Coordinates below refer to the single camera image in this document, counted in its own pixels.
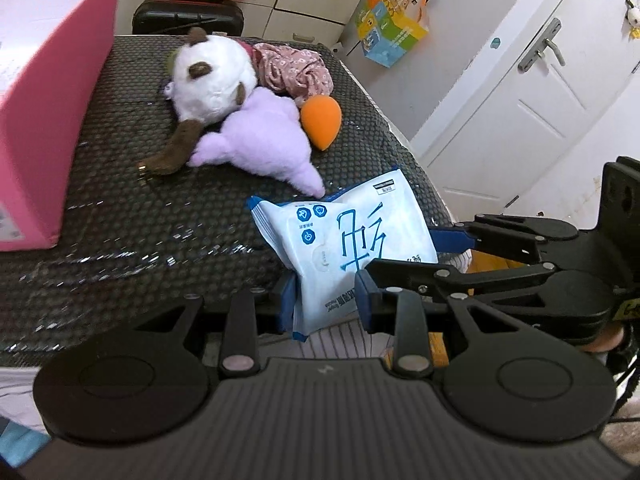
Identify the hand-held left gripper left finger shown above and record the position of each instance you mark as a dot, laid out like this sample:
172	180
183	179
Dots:
286	310

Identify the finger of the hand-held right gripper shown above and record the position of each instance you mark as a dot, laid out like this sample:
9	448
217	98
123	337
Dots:
450	240
410	272

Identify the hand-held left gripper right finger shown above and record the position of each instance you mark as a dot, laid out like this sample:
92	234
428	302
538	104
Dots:
366	307

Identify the blue white wipes packet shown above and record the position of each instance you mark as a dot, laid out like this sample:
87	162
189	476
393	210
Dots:
330	240

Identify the orange makeup sponge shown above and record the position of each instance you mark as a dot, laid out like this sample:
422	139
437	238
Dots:
322	120

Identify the purple plush toy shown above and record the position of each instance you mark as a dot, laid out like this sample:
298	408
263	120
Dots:
260	135

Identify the pink floral cloth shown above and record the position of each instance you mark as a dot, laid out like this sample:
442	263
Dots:
290	67

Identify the white panda plush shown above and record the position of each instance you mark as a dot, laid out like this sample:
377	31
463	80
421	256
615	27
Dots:
210	80

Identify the pink storage box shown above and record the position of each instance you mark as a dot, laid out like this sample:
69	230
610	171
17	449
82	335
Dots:
50	110

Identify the white door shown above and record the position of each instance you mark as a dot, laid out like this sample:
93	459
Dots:
575	110

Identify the black textured mat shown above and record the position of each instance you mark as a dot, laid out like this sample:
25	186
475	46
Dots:
150	220

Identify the colourful printed bag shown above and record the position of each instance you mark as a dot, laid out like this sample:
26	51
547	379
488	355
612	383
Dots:
390	30

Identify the small plush pendant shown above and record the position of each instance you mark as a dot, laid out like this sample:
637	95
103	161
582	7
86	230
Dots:
635	15

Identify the black suitcase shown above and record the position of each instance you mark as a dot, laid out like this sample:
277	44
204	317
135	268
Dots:
175	17

